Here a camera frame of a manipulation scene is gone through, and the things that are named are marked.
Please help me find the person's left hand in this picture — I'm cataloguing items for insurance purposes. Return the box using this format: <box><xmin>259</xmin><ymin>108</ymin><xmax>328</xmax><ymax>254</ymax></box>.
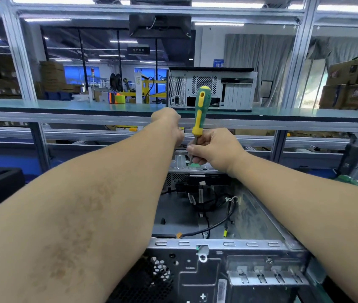
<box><xmin>151</xmin><ymin>107</ymin><xmax>185</xmax><ymax>147</ymax></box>

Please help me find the person's right hand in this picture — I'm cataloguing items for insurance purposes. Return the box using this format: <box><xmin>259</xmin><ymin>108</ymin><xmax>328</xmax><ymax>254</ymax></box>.
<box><xmin>187</xmin><ymin>127</ymin><xmax>248</xmax><ymax>179</ymax></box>

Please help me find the green yellow handled screwdriver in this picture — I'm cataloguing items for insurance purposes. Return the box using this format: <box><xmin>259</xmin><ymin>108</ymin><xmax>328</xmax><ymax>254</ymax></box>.
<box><xmin>188</xmin><ymin>86</ymin><xmax>212</xmax><ymax>166</ymax></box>

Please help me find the person's right forearm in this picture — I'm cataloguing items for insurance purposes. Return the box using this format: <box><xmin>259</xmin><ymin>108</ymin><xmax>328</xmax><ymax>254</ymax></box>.
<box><xmin>228</xmin><ymin>151</ymin><xmax>358</xmax><ymax>303</ymax></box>

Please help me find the person's left forearm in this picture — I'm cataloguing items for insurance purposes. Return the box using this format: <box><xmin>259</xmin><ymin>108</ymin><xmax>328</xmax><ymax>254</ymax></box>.
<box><xmin>0</xmin><ymin>118</ymin><xmax>177</xmax><ymax>303</ymax></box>

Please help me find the white computer case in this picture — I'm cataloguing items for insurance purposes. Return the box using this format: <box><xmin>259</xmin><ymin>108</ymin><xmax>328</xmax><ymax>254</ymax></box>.
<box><xmin>167</xmin><ymin>67</ymin><xmax>258</xmax><ymax>112</ymax></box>

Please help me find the open grey computer case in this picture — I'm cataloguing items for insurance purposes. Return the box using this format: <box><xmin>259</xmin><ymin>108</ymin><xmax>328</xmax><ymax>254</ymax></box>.
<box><xmin>106</xmin><ymin>148</ymin><xmax>328</xmax><ymax>303</ymax></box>

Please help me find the black hanging sign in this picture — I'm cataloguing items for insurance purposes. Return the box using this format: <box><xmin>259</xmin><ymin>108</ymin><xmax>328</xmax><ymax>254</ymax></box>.
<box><xmin>127</xmin><ymin>46</ymin><xmax>150</xmax><ymax>56</ymax></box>

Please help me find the grey curtain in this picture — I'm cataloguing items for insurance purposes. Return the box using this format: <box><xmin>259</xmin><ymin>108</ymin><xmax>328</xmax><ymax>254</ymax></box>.
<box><xmin>223</xmin><ymin>33</ymin><xmax>358</xmax><ymax>108</ymax></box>

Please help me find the blue storage bin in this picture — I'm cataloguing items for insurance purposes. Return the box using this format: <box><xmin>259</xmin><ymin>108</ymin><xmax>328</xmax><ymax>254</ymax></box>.
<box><xmin>45</xmin><ymin>91</ymin><xmax>73</xmax><ymax>101</ymax></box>

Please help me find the green circuit board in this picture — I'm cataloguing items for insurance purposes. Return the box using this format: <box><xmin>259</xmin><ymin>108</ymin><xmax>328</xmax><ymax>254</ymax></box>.
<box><xmin>337</xmin><ymin>175</ymin><xmax>358</xmax><ymax>187</ymax></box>

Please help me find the brown cardboard boxes pile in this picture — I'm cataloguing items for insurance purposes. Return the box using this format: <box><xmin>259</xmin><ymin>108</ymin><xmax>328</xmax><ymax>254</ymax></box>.
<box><xmin>39</xmin><ymin>61</ymin><xmax>82</xmax><ymax>94</ymax></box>

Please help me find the stack of cardboard boxes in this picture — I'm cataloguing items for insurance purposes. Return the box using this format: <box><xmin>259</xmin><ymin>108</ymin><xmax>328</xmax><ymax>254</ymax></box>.
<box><xmin>319</xmin><ymin>56</ymin><xmax>358</xmax><ymax>110</ymax></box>

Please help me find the aluminium workstation frame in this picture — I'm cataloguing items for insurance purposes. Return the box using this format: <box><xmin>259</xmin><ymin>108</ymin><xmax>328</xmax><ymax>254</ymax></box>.
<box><xmin>0</xmin><ymin>0</ymin><xmax>358</xmax><ymax>169</ymax></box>

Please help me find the black internal cable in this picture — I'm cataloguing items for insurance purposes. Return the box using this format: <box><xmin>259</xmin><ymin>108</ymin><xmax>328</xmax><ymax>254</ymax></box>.
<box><xmin>161</xmin><ymin>186</ymin><xmax>239</xmax><ymax>238</ymax></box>

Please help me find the black cable reel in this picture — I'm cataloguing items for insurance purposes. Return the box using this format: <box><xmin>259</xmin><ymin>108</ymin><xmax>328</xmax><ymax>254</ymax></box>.
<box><xmin>110</xmin><ymin>73</ymin><xmax>123</xmax><ymax>92</ymax></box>

